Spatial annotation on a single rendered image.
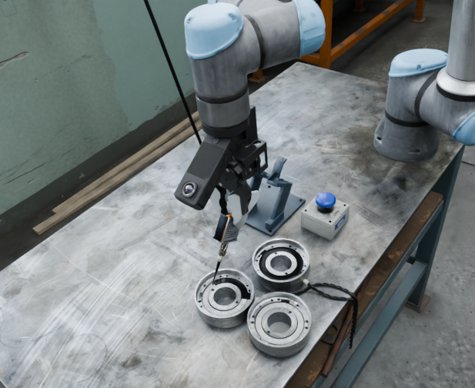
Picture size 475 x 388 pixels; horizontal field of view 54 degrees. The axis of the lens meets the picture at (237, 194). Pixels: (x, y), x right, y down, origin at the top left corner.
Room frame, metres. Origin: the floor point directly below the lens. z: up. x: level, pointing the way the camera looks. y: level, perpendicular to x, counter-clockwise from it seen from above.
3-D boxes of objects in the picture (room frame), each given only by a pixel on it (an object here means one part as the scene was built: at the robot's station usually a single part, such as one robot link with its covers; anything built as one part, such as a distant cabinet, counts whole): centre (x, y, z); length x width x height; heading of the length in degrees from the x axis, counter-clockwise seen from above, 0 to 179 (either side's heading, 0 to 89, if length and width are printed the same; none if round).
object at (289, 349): (0.43, -0.04, 0.82); 0.10 x 0.10 x 0.04
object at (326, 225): (0.67, -0.18, 0.82); 0.08 x 0.07 x 0.05; 136
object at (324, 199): (0.67, -0.17, 0.85); 0.04 x 0.04 x 0.05
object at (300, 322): (0.43, -0.04, 0.82); 0.08 x 0.08 x 0.02
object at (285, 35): (0.64, -0.08, 1.23); 0.11 x 0.11 x 0.08; 22
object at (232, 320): (0.50, 0.04, 0.82); 0.10 x 0.10 x 0.04
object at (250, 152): (0.60, 0.00, 1.07); 0.09 x 0.08 x 0.12; 136
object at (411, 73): (0.90, -0.43, 0.97); 0.13 x 0.12 x 0.14; 22
